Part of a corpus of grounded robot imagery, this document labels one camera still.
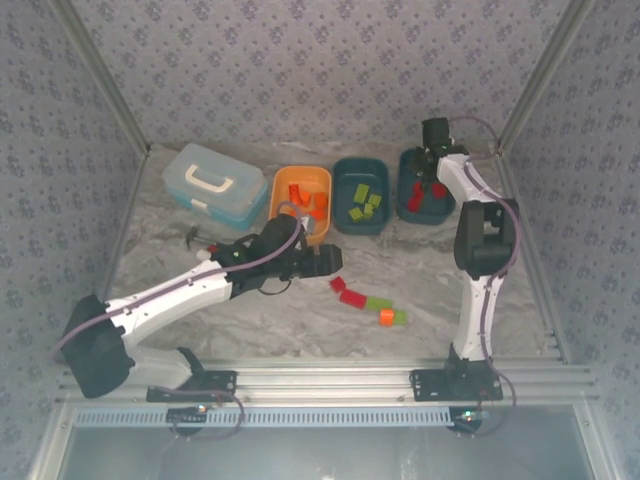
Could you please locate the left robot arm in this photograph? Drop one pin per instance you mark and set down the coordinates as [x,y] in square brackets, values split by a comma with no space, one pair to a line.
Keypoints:
[165,300]

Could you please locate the small orange lego brick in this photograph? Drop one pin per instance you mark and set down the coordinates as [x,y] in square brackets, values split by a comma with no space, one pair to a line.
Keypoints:
[385,317]

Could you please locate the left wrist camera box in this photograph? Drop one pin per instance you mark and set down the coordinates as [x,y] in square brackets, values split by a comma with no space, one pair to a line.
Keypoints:
[310,226]

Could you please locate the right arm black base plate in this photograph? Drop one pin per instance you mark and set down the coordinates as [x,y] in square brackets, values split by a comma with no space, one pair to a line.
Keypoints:
[430,387]

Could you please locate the aluminium frame post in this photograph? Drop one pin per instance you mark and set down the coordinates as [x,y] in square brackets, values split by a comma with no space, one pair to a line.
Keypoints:
[103,75]
[541,75]

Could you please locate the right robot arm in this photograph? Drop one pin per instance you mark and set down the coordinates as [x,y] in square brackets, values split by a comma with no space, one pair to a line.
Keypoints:
[475,320]

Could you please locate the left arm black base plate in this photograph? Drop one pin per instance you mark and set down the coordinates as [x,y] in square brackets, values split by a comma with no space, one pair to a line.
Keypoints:
[170,392]

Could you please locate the long green lego brick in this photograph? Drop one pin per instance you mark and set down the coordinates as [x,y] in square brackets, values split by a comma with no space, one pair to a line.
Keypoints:
[378,303]

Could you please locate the wide aluminium frame rail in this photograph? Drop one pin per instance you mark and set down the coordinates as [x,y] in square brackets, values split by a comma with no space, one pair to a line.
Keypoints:
[320,382]

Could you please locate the dark teal plastic container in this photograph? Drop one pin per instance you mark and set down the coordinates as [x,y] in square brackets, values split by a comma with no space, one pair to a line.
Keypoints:
[370,172]
[430,212]

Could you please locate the orange plastic container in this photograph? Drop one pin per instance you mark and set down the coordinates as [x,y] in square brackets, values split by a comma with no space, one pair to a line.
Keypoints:
[300,177]

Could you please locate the small circuit board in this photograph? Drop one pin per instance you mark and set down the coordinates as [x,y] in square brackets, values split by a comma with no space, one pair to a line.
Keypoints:
[187,415]
[470,416]

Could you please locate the long red lego brick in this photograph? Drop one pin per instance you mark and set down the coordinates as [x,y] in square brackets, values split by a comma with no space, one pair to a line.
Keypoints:
[352,299]

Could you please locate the long orange lego brick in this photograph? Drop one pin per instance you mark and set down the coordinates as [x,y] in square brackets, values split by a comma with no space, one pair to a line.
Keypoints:
[294,192]
[316,216]

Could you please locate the small green lego brick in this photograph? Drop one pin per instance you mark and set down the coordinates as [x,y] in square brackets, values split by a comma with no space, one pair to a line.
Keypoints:
[356,214]
[374,200]
[369,211]

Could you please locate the small red lego brick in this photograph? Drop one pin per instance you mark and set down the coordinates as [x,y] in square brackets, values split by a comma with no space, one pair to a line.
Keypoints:
[337,284]
[439,190]

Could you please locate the frosted panel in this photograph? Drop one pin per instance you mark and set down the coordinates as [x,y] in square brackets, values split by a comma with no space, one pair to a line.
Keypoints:
[320,455]

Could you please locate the translucent blue plastic toolbox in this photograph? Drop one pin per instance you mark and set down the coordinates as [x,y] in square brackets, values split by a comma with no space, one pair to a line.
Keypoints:
[235,195]

